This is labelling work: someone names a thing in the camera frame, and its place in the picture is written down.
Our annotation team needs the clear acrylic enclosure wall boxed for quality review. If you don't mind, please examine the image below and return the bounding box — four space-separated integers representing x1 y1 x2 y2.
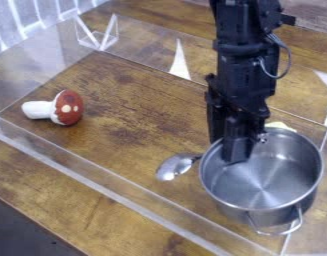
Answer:
0 0 327 256

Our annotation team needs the green handled metal spoon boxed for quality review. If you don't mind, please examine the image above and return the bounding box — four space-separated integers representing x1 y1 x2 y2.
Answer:
155 121 298 182

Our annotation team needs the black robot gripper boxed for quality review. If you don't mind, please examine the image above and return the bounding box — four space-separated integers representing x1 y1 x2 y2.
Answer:
206 0 289 143

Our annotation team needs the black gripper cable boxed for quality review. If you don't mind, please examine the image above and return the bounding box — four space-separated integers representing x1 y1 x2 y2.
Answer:
257 33 294 80

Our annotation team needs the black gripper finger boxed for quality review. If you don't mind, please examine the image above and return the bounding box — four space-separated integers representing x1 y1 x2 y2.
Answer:
222 115 265 164

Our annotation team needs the red and white toy mushroom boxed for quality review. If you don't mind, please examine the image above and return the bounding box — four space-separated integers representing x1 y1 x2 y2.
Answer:
22 89 84 126

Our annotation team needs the small stainless steel pot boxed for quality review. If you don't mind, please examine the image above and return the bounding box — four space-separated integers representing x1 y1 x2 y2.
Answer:
199 127 325 236

